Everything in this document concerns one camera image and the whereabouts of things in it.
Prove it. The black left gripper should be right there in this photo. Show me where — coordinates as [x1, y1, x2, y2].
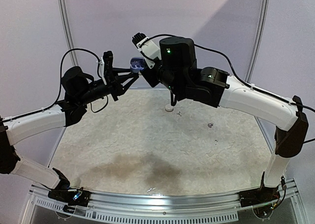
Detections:
[77, 67, 139, 105]

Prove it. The blue earbud charging case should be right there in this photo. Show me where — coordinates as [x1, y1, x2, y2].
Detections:
[130, 57, 146, 73]

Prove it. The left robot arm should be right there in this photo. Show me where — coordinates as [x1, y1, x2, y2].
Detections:
[0, 66, 139, 201]

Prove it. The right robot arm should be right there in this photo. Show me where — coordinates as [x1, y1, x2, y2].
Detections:
[136, 35, 309, 202]

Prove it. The white round case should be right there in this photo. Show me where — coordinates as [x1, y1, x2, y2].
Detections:
[164, 105, 174, 112]

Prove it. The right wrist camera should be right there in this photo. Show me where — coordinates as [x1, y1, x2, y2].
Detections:
[132, 32, 161, 69]

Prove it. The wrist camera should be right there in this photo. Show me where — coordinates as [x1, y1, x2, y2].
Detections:
[97, 51, 114, 85]
[132, 32, 161, 69]

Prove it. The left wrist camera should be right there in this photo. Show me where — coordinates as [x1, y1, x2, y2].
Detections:
[97, 51, 114, 85]

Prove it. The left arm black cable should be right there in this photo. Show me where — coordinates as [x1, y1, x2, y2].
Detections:
[0, 48, 109, 123]

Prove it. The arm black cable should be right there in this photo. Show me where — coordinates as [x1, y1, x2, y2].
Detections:
[147, 34, 315, 205]
[0, 48, 109, 123]

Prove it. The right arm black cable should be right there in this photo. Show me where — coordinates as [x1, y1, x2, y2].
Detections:
[147, 34, 315, 205]

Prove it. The left aluminium corner post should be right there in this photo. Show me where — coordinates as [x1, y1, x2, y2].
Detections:
[58, 0, 83, 69]

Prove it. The aluminium corner post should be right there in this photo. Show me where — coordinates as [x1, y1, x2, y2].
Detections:
[244, 0, 269, 83]
[58, 0, 83, 69]

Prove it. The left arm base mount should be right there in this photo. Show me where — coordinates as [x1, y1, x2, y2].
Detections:
[48, 187, 92, 207]

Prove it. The right aluminium corner post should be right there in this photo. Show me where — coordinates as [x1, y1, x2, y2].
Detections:
[244, 0, 269, 83]

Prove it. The aluminium front rail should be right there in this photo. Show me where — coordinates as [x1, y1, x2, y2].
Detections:
[22, 179, 308, 224]

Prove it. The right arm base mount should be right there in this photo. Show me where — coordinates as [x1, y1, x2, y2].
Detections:
[238, 174, 280, 207]

